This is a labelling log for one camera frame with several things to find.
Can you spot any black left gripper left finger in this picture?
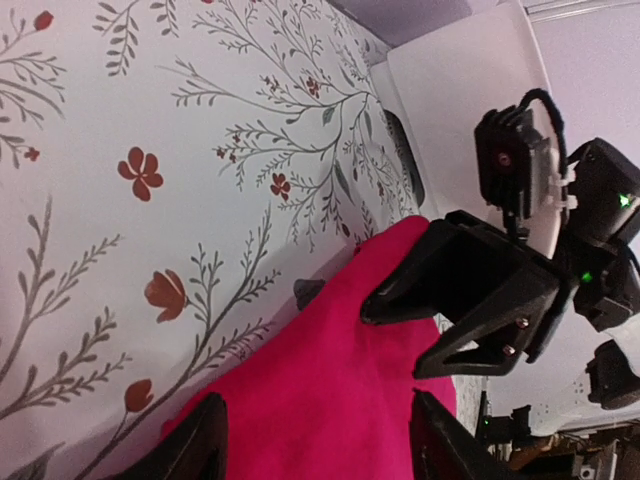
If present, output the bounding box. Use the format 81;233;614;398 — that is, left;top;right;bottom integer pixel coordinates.
109;394;229;480

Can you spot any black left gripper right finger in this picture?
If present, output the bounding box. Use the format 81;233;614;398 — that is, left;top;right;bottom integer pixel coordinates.
410;390;524;480

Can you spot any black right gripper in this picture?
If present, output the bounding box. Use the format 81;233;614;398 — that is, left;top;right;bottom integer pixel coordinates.
361;138;639;379

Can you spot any magenta t-shirt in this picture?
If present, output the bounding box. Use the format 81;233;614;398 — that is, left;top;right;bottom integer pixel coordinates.
159;214;459;480

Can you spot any white plastic laundry bin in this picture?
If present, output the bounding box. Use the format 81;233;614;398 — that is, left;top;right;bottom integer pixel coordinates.
369;0;571;261

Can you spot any floral patterned table cloth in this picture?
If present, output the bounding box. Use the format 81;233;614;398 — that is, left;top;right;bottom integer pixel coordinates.
1;1;417;479

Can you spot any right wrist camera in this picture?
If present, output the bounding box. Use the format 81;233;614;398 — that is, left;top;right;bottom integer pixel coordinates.
474;105;549;219

